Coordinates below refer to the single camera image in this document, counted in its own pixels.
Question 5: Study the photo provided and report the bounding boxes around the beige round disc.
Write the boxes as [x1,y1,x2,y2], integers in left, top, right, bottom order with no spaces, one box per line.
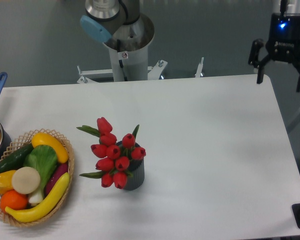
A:
[11,166,41,195]

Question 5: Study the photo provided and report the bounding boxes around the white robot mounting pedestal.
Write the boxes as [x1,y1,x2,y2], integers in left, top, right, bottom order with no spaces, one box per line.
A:
[76,39,205,84]

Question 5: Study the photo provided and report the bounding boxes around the red tulip bouquet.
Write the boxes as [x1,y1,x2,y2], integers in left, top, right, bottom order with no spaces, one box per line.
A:
[77,117,146,188]

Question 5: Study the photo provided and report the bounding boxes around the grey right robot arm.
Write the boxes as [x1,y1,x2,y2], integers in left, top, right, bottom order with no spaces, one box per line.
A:
[266,0,300,92]

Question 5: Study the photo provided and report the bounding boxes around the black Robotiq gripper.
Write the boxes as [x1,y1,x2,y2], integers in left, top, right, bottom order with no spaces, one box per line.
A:
[248,13,300,93]

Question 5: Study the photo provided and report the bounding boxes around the yellow bell pepper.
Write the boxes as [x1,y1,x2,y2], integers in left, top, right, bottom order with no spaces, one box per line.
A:
[0,170,16,195]

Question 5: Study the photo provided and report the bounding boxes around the purple sweet potato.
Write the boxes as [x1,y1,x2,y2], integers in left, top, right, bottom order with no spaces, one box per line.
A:
[44,163,68,196]

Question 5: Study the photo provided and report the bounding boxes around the yellow squash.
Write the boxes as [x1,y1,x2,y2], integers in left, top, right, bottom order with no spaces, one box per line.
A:
[31,132,69,164]

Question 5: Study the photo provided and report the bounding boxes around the green lettuce leaf vegetable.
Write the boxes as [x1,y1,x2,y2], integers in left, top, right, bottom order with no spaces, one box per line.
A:
[23,145,58,206]

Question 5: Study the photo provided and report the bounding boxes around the orange fruit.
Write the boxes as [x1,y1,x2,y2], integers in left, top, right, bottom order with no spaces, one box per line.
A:
[0,190,28,213]

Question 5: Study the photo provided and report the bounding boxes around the yellow banana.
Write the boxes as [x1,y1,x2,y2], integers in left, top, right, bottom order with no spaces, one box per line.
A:
[5,172,70,223]

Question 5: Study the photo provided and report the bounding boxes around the dark green cucumber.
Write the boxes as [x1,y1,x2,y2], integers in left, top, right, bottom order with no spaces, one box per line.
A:
[0,144,34,174]

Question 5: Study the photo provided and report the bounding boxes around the woven wicker basket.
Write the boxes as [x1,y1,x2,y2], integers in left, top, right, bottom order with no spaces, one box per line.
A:
[0,128,75,228]

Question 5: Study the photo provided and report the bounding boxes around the dark grey ribbed vase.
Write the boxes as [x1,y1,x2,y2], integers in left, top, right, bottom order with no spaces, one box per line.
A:
[113,141,145,191]

